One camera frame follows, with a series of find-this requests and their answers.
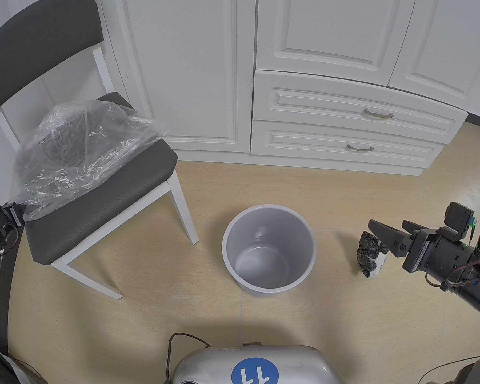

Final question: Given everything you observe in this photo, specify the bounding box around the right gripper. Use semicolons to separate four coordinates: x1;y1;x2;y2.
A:
368;219;475;277

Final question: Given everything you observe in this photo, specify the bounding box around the clear plastic bag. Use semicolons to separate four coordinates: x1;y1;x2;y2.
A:
10;99;169;221

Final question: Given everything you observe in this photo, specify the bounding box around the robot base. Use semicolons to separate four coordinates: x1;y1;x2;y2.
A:
172;342;342;384

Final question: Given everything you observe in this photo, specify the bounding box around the crumpled black plastic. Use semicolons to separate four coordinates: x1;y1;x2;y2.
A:
357;231;389;279

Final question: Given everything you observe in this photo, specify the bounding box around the white trash bin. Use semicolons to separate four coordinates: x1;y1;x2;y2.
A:
222;204;318;295

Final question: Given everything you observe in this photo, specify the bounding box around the white wardrobe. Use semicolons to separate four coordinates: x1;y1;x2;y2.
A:
95;0;480;177

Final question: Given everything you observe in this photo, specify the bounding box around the white chair dark grey seat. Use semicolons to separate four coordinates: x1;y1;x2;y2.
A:
0;0;201;300

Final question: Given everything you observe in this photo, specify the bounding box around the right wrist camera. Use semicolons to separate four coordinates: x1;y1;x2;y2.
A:
444;202;476;242

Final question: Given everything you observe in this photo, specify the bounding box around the black cable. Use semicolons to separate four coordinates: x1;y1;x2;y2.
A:
418;354;480;384
166;333;213;384

